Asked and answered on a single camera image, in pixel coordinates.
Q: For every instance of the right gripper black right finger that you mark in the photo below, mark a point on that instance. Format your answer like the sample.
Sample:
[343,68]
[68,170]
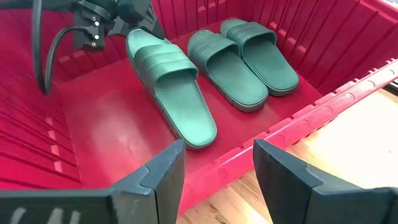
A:
[295,199]

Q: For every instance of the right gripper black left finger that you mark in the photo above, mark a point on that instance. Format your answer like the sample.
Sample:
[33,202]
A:
[140,202]

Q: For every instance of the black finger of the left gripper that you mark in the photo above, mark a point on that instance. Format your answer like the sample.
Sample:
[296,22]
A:
[154,25]

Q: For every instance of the red plastic bin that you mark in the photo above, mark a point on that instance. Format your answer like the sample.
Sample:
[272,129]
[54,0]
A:
[109,124]

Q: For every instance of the green rubber slide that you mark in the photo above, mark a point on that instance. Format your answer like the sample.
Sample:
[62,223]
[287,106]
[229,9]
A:
[186,115]
[236,81]
[273,68]

